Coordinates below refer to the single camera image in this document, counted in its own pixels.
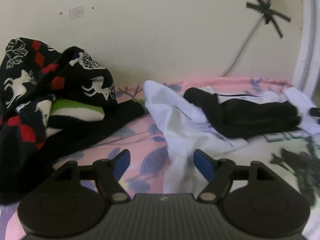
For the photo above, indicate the small clear wall sticker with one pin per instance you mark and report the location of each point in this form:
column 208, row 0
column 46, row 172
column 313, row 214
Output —
column 76, row 12

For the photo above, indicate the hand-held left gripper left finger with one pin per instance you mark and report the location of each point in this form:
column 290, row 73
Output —
column 122, row 162

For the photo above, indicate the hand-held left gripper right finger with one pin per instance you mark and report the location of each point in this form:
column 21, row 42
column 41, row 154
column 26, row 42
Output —
column 202, row 162

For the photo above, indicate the white window frame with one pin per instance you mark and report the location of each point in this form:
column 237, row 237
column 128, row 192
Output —
column 308, row 42

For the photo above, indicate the white t-shirt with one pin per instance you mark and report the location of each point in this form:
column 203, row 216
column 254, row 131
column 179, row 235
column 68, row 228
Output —
column 180, row 120

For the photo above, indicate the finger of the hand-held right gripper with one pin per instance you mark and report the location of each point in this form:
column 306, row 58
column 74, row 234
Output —
column 315, row 112

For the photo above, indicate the black patterned knit sweater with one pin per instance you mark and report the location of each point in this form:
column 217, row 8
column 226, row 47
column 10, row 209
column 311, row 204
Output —
column 22, row 80

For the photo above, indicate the pink floral bed sheet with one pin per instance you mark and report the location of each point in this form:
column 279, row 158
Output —
column 140, row 135

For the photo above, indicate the black garment with green-striped cuff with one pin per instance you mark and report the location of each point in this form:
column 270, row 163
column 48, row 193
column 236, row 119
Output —
column 75, row 127

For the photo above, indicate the black tape cross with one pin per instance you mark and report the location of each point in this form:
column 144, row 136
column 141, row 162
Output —
column 266, row 7

